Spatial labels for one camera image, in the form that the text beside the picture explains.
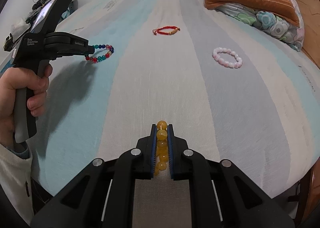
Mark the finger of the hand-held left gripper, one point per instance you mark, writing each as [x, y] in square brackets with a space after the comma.
[90, 50]

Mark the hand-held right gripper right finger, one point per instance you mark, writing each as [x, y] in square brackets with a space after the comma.
[181, 150]

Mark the person's left hand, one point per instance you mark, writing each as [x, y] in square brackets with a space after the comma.
[25, 85]

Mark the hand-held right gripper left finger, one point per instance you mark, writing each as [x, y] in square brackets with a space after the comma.
[140, 150]

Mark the wooden headboard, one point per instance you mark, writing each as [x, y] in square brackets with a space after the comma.
[310, 18]

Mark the dark clutter pile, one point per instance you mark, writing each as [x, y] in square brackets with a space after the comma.
[17, 30]

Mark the wooden bedside furniture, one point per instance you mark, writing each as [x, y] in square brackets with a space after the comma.
[306, 193]

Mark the person's left forearm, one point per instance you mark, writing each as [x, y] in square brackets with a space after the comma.
[13, 180]

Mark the floral quilt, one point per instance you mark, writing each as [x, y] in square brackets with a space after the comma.
[272, 25]

